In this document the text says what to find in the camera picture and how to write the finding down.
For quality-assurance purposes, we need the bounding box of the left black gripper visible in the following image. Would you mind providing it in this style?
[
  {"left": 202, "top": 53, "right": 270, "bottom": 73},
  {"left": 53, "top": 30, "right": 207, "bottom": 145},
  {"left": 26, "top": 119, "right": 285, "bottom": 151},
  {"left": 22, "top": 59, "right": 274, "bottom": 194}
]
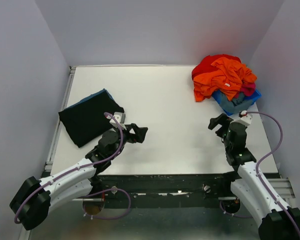
[{"left": 109, "top": 123, "right": 148, "bottom": 160}]

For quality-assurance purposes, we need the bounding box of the orange t shirt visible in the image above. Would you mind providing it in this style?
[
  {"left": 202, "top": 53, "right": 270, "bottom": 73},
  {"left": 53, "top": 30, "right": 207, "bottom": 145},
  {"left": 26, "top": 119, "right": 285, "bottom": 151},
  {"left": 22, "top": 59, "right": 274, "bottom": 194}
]
[{"left": 192, "top": 57, "right": 257, "bottom": 102}]

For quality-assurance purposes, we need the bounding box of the black t shirt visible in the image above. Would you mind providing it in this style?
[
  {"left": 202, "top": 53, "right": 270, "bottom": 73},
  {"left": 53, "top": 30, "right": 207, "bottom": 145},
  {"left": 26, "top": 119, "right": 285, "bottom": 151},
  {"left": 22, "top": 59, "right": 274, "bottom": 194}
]
[{"left": 58, "top": 92, "right": 125, "bottom": 148}]

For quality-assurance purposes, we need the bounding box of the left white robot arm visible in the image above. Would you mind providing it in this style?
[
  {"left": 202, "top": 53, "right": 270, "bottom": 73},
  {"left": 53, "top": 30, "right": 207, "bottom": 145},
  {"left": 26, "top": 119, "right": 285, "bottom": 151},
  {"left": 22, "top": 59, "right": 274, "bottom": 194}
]
[{"left": 9, "top": 123, "right": 148, "bottom": 230}]

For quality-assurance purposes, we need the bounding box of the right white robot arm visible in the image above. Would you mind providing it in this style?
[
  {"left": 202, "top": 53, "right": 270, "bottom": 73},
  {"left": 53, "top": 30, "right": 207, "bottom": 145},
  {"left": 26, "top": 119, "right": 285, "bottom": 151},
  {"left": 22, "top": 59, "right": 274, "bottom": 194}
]
[{"left": 208, "top": 110, "right": 300, "bottom": 240}]

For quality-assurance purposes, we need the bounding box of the grey t shirt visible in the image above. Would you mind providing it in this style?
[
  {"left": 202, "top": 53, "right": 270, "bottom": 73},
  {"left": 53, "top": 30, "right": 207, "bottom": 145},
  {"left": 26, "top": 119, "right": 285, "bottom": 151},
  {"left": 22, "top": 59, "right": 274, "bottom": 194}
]
[{"left": 219, "top": 92, "right": 247, "bottom": 115}]

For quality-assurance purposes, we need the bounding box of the magenta t shirt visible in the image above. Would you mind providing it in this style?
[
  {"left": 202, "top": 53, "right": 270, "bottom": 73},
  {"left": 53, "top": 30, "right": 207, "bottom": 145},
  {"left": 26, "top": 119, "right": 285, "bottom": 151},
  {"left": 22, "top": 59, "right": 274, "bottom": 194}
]
[{"left": 240, "top": 82, "right": 256, "bottom": 97}]

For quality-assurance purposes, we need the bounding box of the blue plastic bin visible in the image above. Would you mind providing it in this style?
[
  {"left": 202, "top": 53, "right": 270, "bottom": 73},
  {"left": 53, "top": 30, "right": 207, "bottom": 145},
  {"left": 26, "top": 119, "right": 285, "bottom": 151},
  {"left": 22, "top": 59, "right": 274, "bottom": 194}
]
[{"left": 212, "top": 90, "right": 262, "bottom": 116}]

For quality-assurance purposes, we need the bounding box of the blue folded t shirt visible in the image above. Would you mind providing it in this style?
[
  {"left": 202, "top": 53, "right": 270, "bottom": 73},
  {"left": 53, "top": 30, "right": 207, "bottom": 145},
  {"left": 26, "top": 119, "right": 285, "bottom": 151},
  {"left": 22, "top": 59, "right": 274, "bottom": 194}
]
[{"left": 65, "top": 88, "right": 114, "bottom": 110}]

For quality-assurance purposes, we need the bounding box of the red t shirt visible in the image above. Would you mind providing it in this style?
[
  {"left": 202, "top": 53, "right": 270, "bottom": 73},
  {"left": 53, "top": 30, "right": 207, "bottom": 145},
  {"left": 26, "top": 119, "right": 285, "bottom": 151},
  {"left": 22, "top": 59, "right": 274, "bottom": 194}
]
[{"left": 191, "top": 54, "right": 241, "bottom": 79}]

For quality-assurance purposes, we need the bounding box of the aluminium extrusion right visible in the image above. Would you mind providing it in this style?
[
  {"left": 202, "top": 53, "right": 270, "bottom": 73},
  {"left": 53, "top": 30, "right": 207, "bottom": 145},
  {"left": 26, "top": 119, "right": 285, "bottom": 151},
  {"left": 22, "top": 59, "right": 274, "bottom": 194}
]
[{"left": 267, "top": 178, "right": 296, "bottom": 199}]

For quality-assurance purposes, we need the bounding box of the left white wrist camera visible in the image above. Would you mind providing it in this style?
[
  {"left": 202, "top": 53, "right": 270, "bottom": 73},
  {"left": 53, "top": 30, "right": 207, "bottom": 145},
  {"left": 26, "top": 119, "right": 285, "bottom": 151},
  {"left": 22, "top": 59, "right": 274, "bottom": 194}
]
[{"left": 107, "top": 112, "right": 126, "bottom": 129}]

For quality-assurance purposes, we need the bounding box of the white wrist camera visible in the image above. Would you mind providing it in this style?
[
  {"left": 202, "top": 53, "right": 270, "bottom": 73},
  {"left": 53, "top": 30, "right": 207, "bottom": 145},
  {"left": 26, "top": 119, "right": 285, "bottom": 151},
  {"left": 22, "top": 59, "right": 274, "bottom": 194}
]
[
  {"left": 107, "top": 112, "right": 126, "bottom": 129},
  {"left": 233, "top": 110, "right": 253, "bottom": 127}
]

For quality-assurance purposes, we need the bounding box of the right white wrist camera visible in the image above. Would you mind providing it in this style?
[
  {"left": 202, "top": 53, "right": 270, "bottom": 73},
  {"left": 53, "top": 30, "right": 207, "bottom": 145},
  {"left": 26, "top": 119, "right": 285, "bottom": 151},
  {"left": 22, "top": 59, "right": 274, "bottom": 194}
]
[{"left": 233, "top": 110, "right": 253, "bottom": 127}]

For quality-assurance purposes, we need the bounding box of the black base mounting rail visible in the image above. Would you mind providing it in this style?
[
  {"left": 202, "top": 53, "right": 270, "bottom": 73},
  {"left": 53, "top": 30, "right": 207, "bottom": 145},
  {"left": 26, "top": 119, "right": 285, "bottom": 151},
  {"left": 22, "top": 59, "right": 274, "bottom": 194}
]
[{"left": 41, "top": 171, "right": 282, "bottom": 209}]

